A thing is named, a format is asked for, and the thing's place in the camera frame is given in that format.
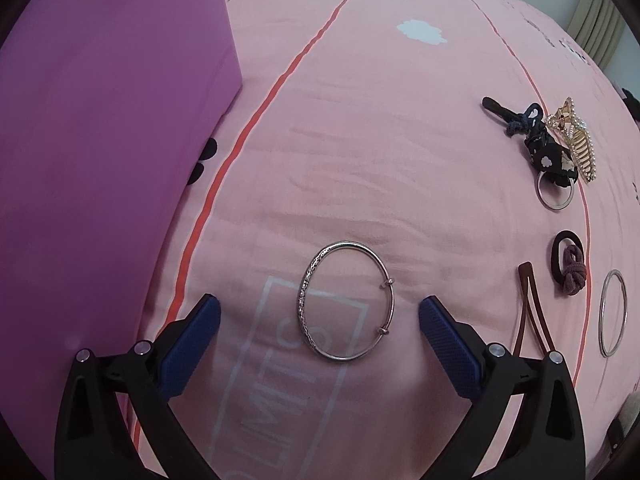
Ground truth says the silver bangle with slider beads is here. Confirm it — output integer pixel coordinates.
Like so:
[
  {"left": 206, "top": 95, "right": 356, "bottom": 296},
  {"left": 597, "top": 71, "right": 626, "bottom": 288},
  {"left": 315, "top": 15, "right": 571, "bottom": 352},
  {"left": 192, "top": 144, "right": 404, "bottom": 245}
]
[{"left": 298, "top": 241, "right": 398, "bottom": 362}]

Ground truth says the black hair tie mauve knot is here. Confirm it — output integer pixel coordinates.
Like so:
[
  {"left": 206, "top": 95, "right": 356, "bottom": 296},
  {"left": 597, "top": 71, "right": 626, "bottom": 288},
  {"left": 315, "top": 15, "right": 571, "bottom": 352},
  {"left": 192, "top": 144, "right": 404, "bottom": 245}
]
[{"left": 551, "top": 230, "right": 595, "bottom": 297}]

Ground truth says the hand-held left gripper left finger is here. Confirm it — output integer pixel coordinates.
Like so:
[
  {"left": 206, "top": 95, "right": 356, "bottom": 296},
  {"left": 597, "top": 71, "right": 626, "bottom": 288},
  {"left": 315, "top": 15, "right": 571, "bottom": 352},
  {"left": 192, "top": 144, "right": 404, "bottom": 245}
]
[{"left": 52, "top": 292, "right": 223, "bottom": 480}]

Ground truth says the gold pearl hair claw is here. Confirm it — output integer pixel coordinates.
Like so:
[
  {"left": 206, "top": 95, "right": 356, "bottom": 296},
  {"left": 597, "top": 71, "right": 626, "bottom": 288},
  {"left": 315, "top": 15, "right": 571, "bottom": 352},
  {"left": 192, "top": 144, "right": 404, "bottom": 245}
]
[{"left": 545, "top": 96, "right": 600, "bottom": 187}]

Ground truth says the black hair tie navy bow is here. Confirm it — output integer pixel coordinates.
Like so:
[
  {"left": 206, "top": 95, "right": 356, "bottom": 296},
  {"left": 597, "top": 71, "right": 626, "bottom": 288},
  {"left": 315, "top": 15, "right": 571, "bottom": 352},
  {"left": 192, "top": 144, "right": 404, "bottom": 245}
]
[{"left": 481, "top": 96, "right": 547, "bottom": 142}]

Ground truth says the pink printed bed sheet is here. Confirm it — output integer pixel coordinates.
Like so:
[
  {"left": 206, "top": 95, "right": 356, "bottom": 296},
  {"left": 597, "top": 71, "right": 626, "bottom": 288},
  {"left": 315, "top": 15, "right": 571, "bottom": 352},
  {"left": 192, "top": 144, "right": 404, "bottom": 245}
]
[{"left": 115, "top": 0, "right": 640, "bottom": 480}]

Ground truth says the brown hair pin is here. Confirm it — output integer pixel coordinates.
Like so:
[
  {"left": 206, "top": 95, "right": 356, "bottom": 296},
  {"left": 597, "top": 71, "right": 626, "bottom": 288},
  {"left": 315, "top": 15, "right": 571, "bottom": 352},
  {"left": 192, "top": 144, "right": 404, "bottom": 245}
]
[{"left": 511, "top": 261, "right": 557, "bottom": 361}]

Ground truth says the thin plain silver bangle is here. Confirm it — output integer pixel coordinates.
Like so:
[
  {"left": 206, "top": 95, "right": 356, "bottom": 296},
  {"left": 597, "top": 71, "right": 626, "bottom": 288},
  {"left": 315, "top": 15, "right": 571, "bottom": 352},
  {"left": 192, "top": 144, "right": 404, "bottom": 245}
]
[{"left": 599, "top": 269, "right": 629, "bottom": 359}]

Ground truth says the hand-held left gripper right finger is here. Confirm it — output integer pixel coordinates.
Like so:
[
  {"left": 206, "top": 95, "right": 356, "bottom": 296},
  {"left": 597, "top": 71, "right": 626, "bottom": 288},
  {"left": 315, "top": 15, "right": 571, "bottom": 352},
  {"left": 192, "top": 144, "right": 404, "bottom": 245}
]
[{"left": 418, "top": 295, "right": 587, "bottom": 480}]

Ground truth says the black floral scrunchie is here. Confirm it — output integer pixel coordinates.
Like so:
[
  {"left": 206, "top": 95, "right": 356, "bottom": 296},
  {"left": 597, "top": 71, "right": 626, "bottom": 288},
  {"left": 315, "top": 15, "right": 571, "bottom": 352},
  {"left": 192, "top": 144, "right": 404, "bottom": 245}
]
[{"left": 524, "top": 127, "right": 581, "bottom": 188}]

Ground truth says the purple plastic basin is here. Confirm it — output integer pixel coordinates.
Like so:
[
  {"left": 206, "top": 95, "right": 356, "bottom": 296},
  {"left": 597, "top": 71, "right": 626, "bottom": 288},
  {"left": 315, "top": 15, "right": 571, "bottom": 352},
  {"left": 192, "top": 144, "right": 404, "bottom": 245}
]
[{"left": 0, "top": 0, "right": 244, "bottom": 466}]

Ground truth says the thick silver ring bangle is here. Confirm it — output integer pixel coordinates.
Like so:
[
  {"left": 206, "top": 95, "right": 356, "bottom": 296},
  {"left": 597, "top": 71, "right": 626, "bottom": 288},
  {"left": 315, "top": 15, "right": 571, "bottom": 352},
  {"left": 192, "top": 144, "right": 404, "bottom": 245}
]
[{"left": 536, "top": 170, "right": 574, "bottom": 211}]

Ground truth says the beige curtain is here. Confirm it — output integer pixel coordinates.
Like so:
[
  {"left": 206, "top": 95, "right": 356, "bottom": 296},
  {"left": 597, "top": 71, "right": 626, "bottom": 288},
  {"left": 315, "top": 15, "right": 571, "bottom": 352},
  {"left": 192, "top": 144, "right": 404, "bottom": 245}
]
[{"left": 567, "top": 0, "right": 631, "bottom": 68}]

